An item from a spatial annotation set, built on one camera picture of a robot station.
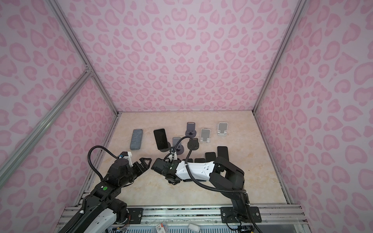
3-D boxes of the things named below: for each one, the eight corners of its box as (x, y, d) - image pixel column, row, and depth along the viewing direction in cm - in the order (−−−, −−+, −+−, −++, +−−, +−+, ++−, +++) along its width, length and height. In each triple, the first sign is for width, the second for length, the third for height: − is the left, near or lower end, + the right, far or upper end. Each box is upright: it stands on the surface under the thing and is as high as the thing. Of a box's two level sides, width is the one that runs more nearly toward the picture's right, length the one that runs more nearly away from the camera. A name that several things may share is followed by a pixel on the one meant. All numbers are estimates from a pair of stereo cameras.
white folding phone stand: (200, 142, 103) (200, 137, 98) (200, 134, 108) (200, 128, 102) (210, 142, 103) (211, 137, 98) (209, 134, 108) (210, 128, 102)
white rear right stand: (217, 135, 108) (218, 130, 104) (217, 126, 114) (218, 121, 109) (226, 136, 107) (227, 132, 103) (226, 127, 113) (228, 122, 109)
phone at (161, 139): (159, 153, 99) (153, 139, 85) (158, 144, 103) (153, 129, 90) (168, 152, 99) (164, 137, 86) (167, 143, 104) (164, 128, 91)
